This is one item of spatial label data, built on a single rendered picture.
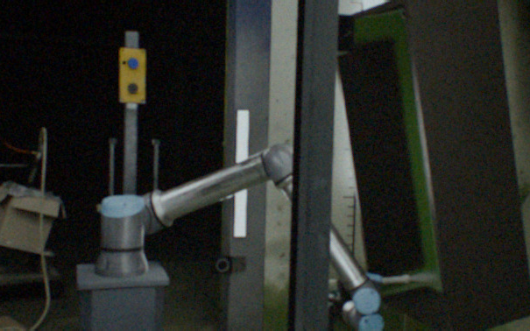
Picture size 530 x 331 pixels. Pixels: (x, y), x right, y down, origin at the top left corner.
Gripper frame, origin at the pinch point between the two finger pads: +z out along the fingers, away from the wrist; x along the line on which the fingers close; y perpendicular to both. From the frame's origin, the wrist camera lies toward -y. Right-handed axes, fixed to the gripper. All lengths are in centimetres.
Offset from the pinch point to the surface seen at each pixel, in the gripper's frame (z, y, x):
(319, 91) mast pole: -127, -79, -63
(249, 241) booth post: 62, -10, -15
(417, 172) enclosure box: 11, -47, 48
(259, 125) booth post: 64, -67, -9
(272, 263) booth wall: 61, 2, -3
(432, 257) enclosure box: 10, -9, 56
